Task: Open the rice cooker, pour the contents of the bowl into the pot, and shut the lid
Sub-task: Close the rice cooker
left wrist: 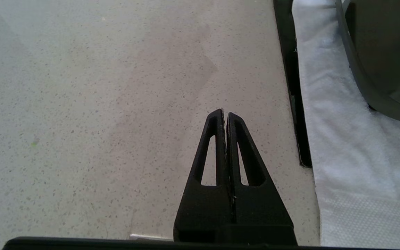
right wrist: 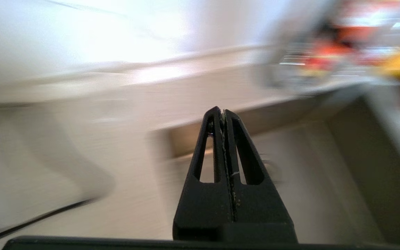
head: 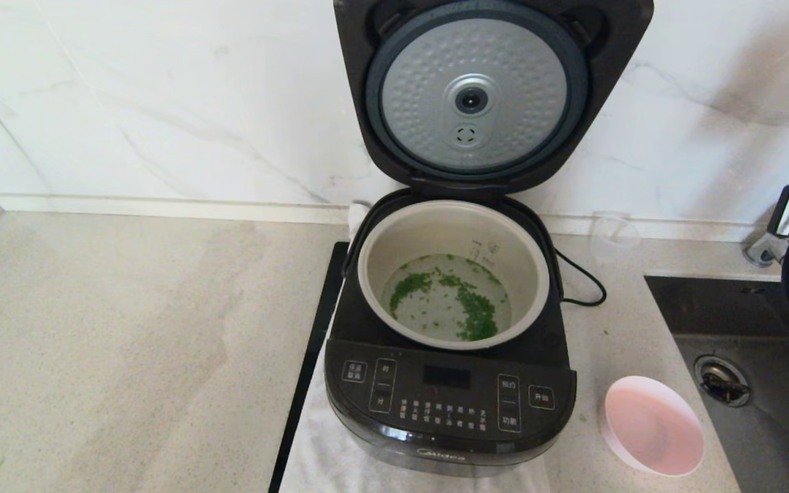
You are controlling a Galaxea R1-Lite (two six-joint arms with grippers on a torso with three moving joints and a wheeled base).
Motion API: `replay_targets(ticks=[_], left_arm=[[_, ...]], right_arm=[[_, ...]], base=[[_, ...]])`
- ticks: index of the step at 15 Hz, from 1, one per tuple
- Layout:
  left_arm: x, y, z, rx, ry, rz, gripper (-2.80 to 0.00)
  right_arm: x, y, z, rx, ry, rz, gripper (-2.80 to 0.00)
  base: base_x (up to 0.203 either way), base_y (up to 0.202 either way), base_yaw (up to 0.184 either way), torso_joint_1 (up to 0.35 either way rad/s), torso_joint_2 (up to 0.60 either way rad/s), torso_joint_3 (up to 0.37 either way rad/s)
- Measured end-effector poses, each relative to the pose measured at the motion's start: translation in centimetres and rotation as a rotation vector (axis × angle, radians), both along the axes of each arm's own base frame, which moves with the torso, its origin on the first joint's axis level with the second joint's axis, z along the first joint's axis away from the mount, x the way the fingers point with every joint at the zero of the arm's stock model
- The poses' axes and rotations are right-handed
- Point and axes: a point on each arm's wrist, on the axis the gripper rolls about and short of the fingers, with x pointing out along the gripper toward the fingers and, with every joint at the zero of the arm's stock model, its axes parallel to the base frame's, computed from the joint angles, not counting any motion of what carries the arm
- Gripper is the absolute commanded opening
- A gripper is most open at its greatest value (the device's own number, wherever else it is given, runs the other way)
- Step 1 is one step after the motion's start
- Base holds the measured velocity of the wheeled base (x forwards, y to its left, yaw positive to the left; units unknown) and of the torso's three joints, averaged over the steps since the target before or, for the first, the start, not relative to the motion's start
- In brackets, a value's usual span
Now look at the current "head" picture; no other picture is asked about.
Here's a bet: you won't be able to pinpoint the pink bowl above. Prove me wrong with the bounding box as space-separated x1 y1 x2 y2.
603 375 706 478

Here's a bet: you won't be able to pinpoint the chopped green onions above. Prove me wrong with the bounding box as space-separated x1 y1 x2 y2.
388 255 510 342

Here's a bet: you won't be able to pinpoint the grey inner cooking pot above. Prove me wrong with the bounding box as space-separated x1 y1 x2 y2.
357 199 551 351

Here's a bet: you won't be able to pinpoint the black rice cooker base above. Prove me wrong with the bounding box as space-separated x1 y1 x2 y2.
325 188 577 477

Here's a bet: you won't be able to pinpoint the steel sink basin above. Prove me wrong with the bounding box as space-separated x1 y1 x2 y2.
644 275 789 493

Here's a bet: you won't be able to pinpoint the round sink drain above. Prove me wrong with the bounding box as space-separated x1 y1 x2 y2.
693 354 753 409

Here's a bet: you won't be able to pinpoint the black flat strip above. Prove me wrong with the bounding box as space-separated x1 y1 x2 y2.
268 242 351 493

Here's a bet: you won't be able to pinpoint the white cloth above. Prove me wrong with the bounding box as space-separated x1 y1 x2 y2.
278 201 551 493

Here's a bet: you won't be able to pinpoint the black power cord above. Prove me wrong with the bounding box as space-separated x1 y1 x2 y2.
557 250 608 307

